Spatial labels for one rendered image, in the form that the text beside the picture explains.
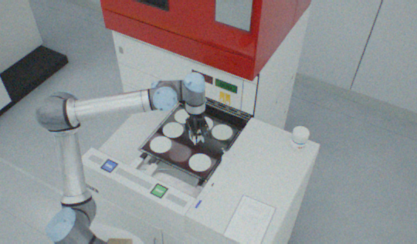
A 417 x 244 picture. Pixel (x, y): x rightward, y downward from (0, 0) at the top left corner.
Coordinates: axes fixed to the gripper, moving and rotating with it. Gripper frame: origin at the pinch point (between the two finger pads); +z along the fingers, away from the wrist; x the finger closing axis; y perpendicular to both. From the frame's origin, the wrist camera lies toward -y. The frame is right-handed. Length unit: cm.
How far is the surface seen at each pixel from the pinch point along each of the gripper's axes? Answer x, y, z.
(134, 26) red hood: -10, -58, -22
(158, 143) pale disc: -12.9, -19.5, 18.7
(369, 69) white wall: 169, -87, 75
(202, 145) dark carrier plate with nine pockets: 6.6, -11.4, 19.2
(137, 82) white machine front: -12, -68, 20
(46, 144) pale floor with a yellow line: -82, -123, 106
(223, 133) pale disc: 18.6, -15.0, 19.3
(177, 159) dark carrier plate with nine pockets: -7.3, -7.3, 19.1
